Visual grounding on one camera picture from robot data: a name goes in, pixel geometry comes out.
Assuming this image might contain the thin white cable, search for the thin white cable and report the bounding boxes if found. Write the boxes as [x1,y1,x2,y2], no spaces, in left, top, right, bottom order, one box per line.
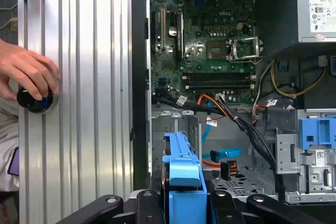
[0,2,18,30]

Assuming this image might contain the metal socket cover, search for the metal socket cover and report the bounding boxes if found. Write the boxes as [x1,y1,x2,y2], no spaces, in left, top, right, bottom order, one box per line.
[227,36,264,63]

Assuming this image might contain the CPU socket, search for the CPU socket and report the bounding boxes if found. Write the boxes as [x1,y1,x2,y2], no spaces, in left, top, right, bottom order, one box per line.
[205,40,231,61]

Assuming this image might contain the locking lever wire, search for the locking lever wire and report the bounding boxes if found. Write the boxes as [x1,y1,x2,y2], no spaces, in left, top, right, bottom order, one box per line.
[229,55,264,65]

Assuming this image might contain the green Dell motherboard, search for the green Dell motherboard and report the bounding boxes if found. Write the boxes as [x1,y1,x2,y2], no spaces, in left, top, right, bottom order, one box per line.
[150,0,260,105]

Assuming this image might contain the black expansion slot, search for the black expansion slot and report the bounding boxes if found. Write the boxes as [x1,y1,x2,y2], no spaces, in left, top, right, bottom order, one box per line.
[175,11,184,61]

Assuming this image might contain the disk power wire black plug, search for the disk power wire black plug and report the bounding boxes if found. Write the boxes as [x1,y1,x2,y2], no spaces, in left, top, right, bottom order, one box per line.
[201,159,238,182]

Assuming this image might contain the tan expansion slot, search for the tan expansion slot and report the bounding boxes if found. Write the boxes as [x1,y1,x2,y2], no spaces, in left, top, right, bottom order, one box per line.
[160,8,166,50]

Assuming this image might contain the blue disk data wire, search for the blue disk data wire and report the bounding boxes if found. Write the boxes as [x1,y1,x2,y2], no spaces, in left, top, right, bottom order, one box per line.
[201,122,242,167]

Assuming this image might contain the blue plastic drive latch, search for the blue plastic drive latch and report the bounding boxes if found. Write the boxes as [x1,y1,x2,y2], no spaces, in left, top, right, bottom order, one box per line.
[298,117,336,150]

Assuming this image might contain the black RAM slot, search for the black RAM slot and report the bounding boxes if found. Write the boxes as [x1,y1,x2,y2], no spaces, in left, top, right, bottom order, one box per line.
[182,72,257,81]
[183,82,256,91]

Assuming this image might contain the black cable bundle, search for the black cable bundle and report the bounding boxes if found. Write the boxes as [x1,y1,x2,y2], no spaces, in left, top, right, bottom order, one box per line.
[154,88,286,204]

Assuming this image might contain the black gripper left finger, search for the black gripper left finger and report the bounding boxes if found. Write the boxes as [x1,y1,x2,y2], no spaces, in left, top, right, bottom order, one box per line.
[56,189,162,224]

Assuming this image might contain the orange and black wire bundle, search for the orange and black wire bundle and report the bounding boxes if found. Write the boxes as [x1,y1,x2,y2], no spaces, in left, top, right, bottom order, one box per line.
[196,93,238,123]

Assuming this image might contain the open black PC case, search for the open black PC case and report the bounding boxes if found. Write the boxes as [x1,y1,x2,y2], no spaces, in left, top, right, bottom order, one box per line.
[130,0,336,224]

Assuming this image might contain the metal disk bay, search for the metal disk bay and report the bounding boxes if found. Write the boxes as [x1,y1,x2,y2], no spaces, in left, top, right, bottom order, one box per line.
[151,109,203,175]

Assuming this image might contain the person's hand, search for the person's hand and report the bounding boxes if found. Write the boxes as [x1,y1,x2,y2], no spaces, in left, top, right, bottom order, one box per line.
[0,38,62,102]

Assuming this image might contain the hard disk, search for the hard disk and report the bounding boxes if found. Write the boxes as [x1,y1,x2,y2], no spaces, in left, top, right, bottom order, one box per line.
[161,131,208,224]

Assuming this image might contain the person's trunk pale clothes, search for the person's trunk pale clothes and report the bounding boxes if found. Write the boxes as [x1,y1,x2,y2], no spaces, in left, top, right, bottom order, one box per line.
[0,96,21,194]

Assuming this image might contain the round black tool blue ring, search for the round black tool blue ring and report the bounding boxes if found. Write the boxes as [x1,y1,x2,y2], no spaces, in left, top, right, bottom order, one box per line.
[16,85,55,114]

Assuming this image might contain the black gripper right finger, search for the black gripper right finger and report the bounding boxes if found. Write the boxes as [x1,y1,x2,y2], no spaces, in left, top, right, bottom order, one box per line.
[208,189,326,224]

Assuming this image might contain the grey power supply unit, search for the grey power supply unit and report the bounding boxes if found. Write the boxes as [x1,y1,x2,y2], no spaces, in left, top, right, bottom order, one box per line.
[296,0,336,44]

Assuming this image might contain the metal optical drive cage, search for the metal optical drive cage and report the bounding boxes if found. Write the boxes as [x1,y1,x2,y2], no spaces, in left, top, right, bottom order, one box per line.
[274,108,336,205]

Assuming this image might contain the yellow power wires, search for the yellow power wires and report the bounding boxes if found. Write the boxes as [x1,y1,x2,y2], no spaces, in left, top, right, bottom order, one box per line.
[269,59,328,99]

